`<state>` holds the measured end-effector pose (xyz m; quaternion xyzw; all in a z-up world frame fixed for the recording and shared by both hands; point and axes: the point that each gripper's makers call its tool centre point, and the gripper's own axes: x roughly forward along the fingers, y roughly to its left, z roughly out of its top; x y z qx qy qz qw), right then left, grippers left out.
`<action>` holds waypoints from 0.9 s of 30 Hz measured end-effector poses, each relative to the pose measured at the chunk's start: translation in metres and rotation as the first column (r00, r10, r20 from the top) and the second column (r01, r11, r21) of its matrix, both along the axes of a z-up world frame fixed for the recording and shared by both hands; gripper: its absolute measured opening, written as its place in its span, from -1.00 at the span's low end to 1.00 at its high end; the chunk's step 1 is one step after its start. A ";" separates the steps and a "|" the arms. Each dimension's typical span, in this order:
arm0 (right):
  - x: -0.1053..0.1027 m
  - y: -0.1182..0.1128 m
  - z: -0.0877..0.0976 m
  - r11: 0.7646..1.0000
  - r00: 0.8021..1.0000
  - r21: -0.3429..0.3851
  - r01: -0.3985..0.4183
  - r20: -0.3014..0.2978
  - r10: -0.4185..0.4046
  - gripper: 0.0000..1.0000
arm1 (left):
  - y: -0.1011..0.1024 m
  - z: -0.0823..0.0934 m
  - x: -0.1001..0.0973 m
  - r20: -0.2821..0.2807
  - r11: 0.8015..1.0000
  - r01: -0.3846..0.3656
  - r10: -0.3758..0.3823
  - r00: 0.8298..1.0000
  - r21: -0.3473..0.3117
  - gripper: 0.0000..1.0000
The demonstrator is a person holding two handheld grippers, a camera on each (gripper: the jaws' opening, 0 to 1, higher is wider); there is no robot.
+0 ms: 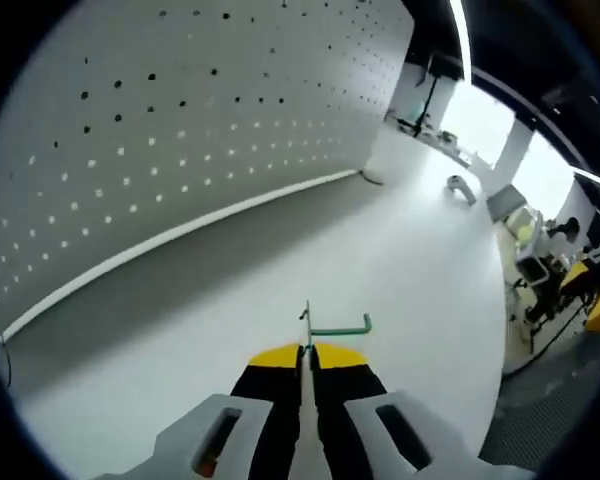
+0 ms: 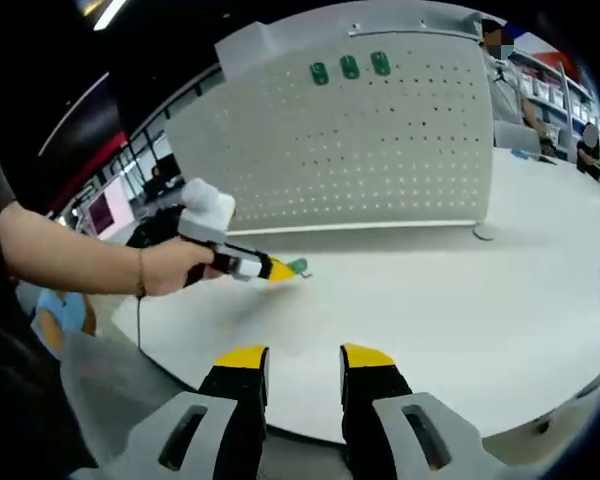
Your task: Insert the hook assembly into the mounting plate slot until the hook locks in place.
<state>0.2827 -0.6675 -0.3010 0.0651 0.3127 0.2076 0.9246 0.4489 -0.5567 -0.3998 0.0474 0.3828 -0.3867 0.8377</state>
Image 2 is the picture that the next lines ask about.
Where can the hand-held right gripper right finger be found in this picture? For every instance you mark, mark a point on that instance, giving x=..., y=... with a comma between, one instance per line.
x=380, y=430

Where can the white wall rail shelf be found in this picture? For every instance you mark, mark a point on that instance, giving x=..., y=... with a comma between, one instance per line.
x=405, y=29

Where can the curved ceiling light band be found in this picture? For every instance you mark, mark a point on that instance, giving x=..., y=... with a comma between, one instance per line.
x=72, y=112

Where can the green hook assembly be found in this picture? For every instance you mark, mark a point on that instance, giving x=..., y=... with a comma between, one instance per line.
x=318, y=74
x=380, y=62
x=349, y=66
x=299, y=264

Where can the white storage shelving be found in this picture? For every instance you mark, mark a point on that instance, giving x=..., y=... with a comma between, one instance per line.
x=545, y=90

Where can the grey mesh office chair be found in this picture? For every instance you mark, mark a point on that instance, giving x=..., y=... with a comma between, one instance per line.
x=110, y=380

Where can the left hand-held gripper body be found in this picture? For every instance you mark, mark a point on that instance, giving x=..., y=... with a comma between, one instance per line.
x=207, y=215

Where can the person's dark shirt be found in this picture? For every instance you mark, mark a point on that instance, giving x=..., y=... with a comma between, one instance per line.
x=10, y=375

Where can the ceiling light strip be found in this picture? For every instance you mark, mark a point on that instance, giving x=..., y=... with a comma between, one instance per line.
x=110, y=14

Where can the white column unit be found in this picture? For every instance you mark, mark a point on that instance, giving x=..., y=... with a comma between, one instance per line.
x=242, y=50

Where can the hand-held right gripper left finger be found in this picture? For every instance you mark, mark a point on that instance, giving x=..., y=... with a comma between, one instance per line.
x=230, y=430

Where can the white perforated mounting plate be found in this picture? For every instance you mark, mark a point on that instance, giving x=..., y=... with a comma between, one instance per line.
x=355, y=160

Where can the person's left hand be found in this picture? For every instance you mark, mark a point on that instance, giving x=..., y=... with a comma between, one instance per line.
x=172, y=270

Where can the blue and orange cushion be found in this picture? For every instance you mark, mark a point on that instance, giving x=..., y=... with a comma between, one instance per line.
x=67, y=320

